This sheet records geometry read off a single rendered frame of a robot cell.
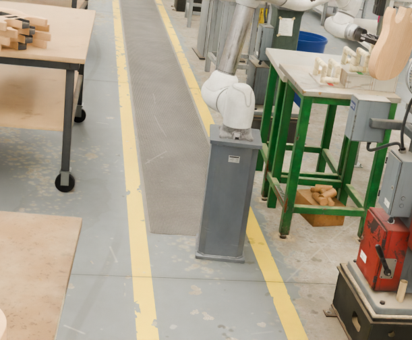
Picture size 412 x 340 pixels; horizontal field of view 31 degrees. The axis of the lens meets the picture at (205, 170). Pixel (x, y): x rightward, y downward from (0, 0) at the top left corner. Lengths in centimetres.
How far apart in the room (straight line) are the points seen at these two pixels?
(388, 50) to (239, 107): 83
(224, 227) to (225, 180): 27
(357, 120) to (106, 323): 148
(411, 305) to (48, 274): 191
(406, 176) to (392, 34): 95
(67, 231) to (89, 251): 179
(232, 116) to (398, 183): 101
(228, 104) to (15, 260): 200
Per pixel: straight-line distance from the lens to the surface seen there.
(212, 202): 400
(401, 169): 332
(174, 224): 449
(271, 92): 531
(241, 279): 400
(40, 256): 219
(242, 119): 389
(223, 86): 401
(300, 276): 414
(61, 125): 471
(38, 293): 201
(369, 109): 344
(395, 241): 341
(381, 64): 403
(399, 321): 349
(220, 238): 410
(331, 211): 451
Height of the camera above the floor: 196
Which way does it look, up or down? 21 degrees down
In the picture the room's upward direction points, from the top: 7 degrees clockwise
